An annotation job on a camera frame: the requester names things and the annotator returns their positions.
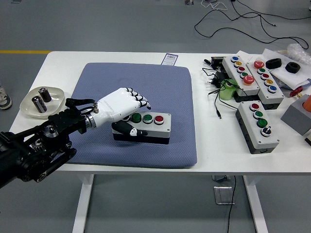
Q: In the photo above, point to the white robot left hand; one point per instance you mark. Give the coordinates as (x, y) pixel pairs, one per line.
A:
(116, 104)

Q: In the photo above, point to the grey three-button control box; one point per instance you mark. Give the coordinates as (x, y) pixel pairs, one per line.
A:
(161, 131)

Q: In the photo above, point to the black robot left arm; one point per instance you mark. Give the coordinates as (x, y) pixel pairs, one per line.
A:
(29, 145)

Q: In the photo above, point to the five-button box red mushroom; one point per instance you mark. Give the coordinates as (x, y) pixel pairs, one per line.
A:
(277, 95)
(233, 70)

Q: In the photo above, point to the grey four-button selector box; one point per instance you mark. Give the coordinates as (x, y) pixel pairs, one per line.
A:
(250, 126)

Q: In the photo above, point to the blue-grey padded mat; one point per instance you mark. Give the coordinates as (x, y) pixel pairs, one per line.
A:
(155, 85)

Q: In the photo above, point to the purple label sticker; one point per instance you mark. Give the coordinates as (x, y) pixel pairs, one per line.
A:
(170, 59)

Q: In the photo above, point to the dark cylindrical battery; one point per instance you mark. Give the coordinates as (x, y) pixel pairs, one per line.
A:
(45, 95)
(39, 104)

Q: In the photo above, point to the white shallow dish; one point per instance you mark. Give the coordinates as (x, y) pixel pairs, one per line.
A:
(28, 106)

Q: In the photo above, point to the black power adapter plug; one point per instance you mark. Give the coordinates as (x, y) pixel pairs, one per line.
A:
(219, 77)

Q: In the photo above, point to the white table leg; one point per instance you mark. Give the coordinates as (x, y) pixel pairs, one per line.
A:
(81, 206)
(257, 206)

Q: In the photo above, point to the black electronic device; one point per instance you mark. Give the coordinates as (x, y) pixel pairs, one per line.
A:
(216, 60)

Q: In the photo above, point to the grey white shoe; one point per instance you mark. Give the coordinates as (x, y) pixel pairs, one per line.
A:
(5, 99)

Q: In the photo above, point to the metal floor socket plate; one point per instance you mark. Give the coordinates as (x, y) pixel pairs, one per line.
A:
(222, 195)

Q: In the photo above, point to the white foam board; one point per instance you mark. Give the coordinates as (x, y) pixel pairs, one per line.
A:
(289, 77)

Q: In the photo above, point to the grey block box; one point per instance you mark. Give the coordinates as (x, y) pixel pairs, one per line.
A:
(294, 116)

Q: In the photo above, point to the red knob tool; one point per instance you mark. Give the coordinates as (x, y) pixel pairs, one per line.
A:
(296, 91)

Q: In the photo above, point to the clear bubble wrap bag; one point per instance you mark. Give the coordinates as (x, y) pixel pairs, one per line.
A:
(298, 52)

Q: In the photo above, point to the orange cylinder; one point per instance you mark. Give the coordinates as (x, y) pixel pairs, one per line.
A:
(308, 103)

